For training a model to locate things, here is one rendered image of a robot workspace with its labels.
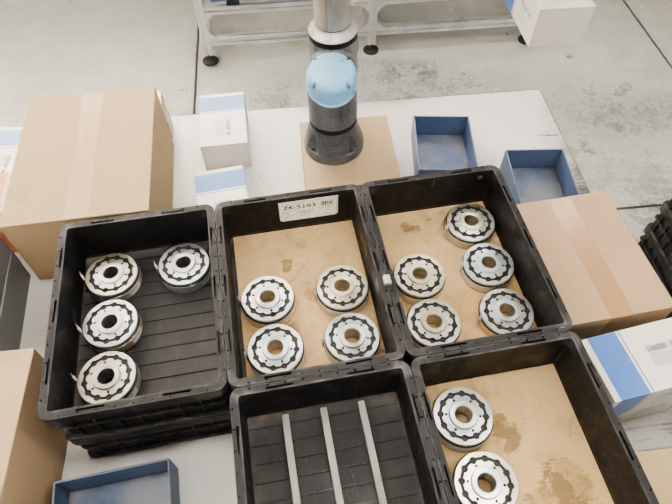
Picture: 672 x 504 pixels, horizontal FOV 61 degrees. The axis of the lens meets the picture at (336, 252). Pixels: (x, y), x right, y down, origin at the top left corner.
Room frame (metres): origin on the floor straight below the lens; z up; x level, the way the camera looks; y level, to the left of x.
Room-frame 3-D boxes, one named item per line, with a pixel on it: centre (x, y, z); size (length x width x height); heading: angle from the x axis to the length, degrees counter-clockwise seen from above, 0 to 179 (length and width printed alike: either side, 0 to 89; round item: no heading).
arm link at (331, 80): (1.06, 0.01, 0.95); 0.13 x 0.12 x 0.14; 179
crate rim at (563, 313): (0.62, -0.23, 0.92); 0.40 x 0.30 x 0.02; 10
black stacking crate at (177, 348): (0.51, 0.36, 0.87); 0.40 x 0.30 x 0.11; 10
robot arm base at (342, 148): (1.06, 0.01, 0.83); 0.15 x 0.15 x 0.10
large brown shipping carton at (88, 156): (0.92, 0.57, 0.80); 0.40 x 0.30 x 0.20; 9
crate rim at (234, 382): (0.57, 0.06, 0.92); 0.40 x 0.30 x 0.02; 10
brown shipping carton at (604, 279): (0.66, -0.52, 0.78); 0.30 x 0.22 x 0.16; 11
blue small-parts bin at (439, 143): (1.08, -0.28, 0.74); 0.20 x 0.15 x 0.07; 179
